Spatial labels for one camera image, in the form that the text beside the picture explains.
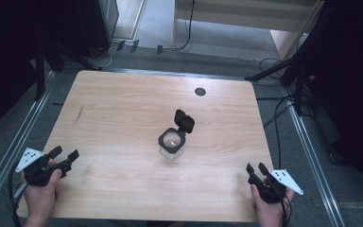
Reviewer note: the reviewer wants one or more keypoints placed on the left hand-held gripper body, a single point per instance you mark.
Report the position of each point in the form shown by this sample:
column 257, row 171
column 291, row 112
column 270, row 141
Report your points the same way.
column 35, row 174

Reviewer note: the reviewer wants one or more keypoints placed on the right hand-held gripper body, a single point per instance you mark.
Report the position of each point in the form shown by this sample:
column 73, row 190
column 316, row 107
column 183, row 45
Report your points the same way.
column 277, row 189

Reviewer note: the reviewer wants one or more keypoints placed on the clear jar with black flip lid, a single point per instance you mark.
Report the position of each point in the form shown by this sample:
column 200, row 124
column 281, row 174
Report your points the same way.
column 172, row 142

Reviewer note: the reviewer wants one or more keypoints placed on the person's right hand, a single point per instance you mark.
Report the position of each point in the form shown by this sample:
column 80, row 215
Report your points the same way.
column 268, row 213

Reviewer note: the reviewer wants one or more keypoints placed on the person's left hand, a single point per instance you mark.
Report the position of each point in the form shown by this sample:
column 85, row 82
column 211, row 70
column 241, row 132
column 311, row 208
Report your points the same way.
column 41, row 200

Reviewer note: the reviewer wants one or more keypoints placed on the black metal stand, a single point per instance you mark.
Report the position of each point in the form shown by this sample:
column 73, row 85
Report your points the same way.
column 267, row 72
column 39, row 78

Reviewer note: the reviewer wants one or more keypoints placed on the black round table grommet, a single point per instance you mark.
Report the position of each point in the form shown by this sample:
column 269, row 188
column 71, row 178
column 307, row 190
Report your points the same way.
column 200, row 91

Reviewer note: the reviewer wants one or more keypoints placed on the black curtain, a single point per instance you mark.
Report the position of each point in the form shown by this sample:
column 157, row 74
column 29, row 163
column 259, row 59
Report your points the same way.
column 6, row 47
column 356, row 78

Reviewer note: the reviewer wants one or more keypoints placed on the black tape strip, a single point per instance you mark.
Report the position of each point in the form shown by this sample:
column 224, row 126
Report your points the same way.
column 134, row 46
column 120, row 45

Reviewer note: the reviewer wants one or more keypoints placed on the dark grey cabinet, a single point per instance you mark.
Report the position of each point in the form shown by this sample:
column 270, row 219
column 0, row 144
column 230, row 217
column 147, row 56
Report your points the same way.
column 107, row 19

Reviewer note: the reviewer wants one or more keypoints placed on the white shelf unit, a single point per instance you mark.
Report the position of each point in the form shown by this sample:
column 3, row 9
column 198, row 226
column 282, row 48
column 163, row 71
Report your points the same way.
column 233, row 15

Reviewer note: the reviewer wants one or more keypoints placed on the metal floor rail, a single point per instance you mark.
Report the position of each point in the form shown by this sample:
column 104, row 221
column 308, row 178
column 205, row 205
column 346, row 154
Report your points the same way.
column 312, row 157
column 25, row 126
column 157, row 73

